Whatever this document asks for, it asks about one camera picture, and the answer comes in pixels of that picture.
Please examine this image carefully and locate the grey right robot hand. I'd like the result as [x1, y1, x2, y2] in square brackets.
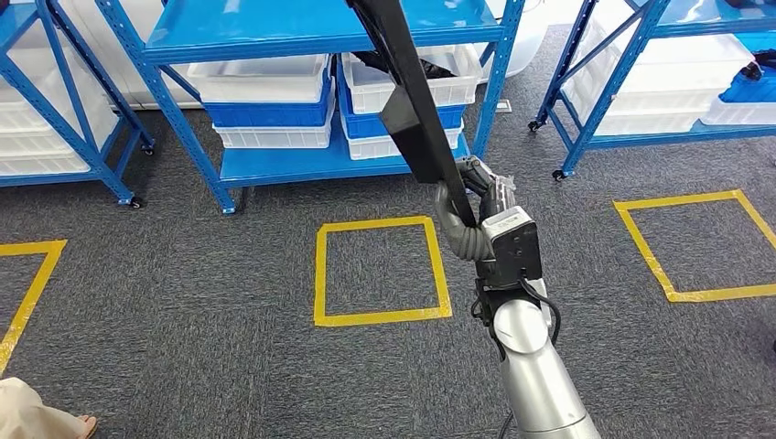
[433, 155, 517, 235]

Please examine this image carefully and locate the long black plastic panel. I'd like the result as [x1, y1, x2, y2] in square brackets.
[345, 0, 480, 229]

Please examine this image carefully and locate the black plastic part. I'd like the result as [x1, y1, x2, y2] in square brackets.
[351, 49, 457, 81]
[739, 51, 776, 83]

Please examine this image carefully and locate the blue shelf rack on casters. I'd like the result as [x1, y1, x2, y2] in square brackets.
[0, 0, 156, 210]
[527, 0, 776, 183]

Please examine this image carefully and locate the blue shelf rack with feet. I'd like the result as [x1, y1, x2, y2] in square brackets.
[93, 0, 527, 216]

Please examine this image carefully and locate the yellow floor tape square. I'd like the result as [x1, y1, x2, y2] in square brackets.
[313, 215, 454, 329]
[613, 188, 776, 305]

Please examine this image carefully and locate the person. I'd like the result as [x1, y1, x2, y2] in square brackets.
[0, 376, 100, 439]

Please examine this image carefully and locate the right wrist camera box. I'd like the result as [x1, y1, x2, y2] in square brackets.
[477, 206, 545, 291]

